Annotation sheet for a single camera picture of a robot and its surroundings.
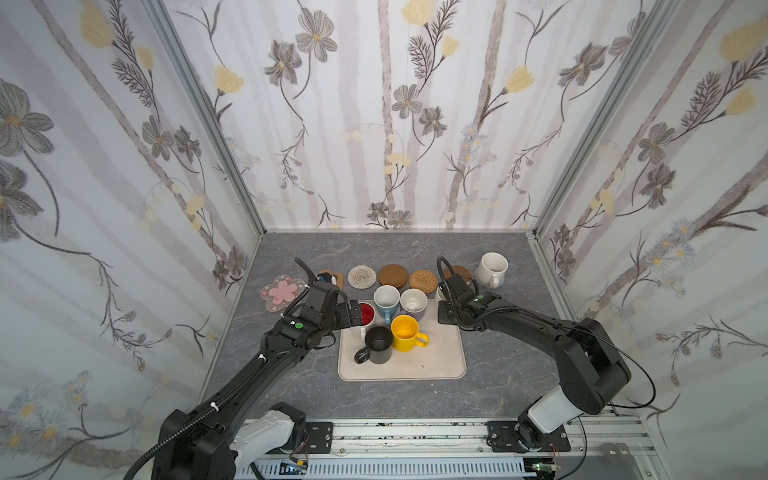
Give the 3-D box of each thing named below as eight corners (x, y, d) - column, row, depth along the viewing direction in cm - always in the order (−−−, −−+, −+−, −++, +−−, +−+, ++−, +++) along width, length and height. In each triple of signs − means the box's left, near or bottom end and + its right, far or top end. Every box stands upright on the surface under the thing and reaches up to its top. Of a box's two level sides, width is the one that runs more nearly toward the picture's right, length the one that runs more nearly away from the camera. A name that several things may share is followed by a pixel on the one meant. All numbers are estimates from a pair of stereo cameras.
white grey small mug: (400, 325, 96) (401, 312, 90) (400, 301, 102) (401, 288, 95) (426, 325, 96) (428, 312, 90) (424, 301, 102) (426, 288, 95)
